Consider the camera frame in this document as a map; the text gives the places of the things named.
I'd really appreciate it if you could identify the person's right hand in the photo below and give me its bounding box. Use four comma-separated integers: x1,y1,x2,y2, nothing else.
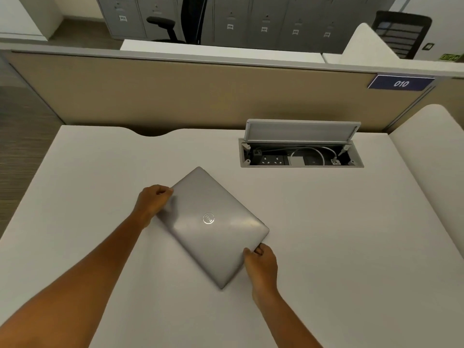
243,243,278,311

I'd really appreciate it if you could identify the person's left hand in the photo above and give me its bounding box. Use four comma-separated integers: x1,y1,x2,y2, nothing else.
133,185,174,229

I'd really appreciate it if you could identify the silver laptop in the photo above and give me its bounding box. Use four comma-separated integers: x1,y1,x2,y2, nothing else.
155,167,270,290

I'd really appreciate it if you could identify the person's right forearm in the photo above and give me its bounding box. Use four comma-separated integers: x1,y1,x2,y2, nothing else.
253,290,323,348

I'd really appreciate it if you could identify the person's left forearm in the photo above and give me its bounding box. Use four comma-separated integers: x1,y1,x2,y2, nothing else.
0,211,151,348

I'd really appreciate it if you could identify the black power socket strip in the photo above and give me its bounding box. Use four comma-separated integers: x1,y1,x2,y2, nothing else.
260,154,290,166

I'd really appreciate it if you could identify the beige desk partition panel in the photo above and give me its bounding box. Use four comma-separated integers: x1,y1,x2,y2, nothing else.
0,51,452,132

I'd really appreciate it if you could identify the black office chair with armrest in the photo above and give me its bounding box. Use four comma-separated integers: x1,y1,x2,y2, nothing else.
146,0,211,44

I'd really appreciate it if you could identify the row of grey metal lockers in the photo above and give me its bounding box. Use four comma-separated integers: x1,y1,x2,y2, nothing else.
95,0,399,54

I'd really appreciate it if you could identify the white curved side divider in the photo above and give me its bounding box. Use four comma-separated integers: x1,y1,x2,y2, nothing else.
389,104,464,259

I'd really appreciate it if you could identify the blue desk number sign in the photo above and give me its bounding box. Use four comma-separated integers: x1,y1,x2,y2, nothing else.
368,74,435,92

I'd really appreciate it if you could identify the white curved desk divider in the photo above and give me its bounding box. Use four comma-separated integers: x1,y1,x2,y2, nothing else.
340,22,401,64

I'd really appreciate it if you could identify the black mesh office chair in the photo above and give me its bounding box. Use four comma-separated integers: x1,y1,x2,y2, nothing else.
372,11,433,60

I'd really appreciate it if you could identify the grey desk cable box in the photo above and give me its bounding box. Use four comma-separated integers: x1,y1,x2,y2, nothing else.
238,138,364,169

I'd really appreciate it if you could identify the white coiled cable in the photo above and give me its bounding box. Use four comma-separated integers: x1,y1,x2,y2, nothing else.
290,146,347,166

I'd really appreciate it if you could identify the grey cable box lid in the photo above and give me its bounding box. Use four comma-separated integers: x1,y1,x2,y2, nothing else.
245,119,362,146

